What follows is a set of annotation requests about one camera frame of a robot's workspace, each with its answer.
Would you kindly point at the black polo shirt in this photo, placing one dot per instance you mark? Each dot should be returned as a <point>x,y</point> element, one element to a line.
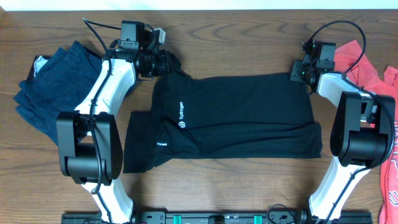
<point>257,116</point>

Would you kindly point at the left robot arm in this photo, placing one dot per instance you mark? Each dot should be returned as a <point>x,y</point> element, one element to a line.
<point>89,147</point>

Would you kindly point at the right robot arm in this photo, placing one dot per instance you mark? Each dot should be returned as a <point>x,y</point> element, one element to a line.
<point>362,136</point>

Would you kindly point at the folded navy blue garment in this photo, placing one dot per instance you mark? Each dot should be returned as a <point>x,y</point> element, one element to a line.
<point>55,84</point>

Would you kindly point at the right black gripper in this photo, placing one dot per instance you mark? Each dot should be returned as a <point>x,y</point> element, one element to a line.
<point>296,65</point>

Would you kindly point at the red printed t-shirt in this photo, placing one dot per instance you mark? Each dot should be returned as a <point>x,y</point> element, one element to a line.
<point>364,74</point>

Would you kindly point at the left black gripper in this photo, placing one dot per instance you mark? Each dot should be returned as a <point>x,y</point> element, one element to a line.
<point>165,62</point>

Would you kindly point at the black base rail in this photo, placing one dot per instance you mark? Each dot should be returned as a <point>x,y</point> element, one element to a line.
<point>275,216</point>

